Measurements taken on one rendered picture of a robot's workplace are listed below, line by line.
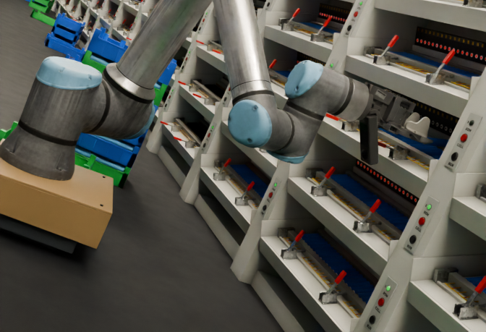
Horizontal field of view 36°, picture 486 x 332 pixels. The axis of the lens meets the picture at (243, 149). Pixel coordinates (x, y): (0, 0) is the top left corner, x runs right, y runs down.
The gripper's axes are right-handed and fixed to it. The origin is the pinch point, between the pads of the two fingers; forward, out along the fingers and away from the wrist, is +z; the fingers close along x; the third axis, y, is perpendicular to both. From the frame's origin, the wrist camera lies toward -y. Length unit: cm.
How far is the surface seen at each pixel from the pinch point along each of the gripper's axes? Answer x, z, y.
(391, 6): 35.9, -3.7, 28.7
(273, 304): 28, -3, -59
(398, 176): -2.7, -4.2, -9.6
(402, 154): 2.1, -2.5, -4.9
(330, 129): 35.9, -5.1, -8.7
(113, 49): 108, -56, -17
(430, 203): -19.4, -5.1, -10.7
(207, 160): 115, -6, -43
